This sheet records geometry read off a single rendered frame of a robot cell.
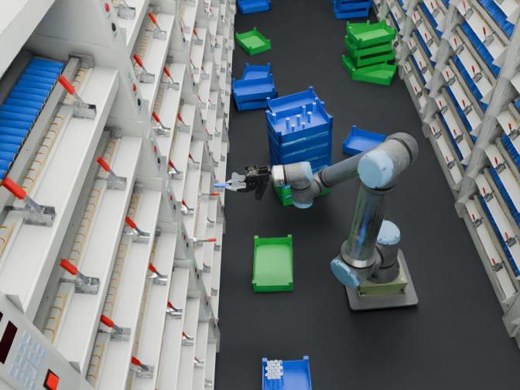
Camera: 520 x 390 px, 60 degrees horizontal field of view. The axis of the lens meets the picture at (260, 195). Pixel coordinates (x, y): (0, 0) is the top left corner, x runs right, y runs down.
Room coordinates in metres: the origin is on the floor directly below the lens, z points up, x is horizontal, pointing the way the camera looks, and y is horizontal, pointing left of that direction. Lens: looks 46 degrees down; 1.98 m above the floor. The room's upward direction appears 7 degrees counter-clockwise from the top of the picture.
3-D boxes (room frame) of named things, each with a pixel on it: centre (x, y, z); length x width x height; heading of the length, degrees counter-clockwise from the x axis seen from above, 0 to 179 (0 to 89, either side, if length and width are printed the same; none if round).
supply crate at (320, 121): (1.90, -0.25, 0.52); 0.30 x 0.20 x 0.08; 102
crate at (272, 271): (1.36, -0.02, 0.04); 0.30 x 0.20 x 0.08; 173
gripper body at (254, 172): (1.39, -0.01, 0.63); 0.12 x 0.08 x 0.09; 87
